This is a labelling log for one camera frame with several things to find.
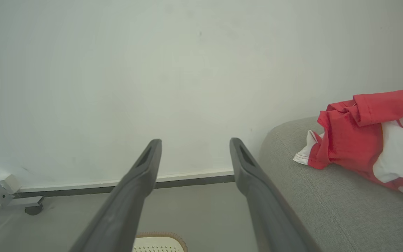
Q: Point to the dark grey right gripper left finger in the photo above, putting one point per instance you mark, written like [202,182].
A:
[128,206]

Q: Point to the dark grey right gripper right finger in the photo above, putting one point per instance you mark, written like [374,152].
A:
[264,206]

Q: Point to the red and white garment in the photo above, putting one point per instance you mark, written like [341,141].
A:
[359,140]

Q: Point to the grey fabric sofa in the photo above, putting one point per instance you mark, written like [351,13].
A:
[334,210]

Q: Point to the cream perforated laundry basket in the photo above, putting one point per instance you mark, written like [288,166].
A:
[157,245]

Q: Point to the white and black baseboard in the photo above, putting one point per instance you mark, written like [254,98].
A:
[187,180]

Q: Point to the black caster wheel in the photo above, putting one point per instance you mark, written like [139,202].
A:
[34,209]

